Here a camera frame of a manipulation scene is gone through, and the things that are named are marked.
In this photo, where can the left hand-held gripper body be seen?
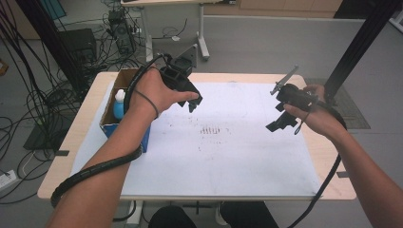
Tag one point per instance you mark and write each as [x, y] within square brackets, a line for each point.
[180, 79]

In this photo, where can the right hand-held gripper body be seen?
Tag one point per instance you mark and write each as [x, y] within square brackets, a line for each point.
[296, 96]

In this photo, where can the blue bottle with white cap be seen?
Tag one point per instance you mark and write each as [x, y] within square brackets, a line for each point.
[119, 106]

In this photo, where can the blue and brown cardboard box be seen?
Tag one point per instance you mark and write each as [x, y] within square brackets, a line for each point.
[109, 126]

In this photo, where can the person's left hand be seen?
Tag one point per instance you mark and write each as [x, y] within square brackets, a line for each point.
[152, 91]

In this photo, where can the person's right hand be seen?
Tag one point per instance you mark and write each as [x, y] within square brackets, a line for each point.
[323, 120]

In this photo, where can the thin black wrist band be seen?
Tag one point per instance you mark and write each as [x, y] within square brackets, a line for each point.
[151, 102]

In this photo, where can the white desk with legs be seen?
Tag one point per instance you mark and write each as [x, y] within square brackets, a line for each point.
[201, 31]

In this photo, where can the grey floor mat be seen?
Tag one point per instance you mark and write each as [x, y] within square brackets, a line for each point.
[351, 107]

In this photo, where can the white paper sheet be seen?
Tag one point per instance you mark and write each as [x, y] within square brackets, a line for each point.
[221, 158]

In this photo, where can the black computer tower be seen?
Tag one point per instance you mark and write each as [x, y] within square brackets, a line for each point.
[122, 31]

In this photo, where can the person's legs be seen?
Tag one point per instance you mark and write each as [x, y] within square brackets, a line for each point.
[247, 217]

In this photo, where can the black equipment box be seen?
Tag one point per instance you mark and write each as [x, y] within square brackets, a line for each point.
[79, 44]

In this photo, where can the black floor mat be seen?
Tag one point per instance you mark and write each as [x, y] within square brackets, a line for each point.
[41, 139]

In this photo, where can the white power strip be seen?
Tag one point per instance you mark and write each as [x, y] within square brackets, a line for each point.
[7, 180]

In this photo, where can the black metal frame post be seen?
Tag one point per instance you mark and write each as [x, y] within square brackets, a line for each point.
[358, 47]
[53, 44]

